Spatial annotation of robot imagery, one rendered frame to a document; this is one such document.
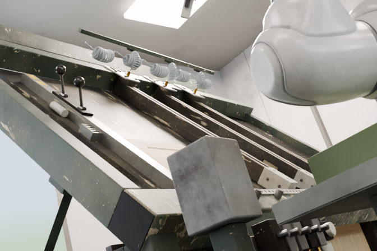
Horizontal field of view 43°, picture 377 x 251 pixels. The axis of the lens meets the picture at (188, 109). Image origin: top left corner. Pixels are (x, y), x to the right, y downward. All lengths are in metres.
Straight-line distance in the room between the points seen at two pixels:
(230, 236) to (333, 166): 0.25
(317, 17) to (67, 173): 0.75
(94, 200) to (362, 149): 0.65
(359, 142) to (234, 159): 0.27
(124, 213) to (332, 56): 0.58
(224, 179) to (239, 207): 0.06
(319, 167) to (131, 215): 0.43
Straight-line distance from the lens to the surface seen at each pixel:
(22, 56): 2.17
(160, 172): 1.40
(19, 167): 3.91
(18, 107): 1.52
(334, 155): 0.94
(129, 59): 2.40
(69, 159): 1.30
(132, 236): 1.13
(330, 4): 0.94
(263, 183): 1.89
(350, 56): 0.91
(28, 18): 4.22
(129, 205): 1.13
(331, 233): 1.61
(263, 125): 3.38
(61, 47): 2.87
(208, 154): 0.99
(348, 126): 4.79
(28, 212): 3.81
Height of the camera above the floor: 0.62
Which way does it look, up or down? 22 degrees up
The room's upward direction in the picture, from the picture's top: 18 degrees counter-clockwise
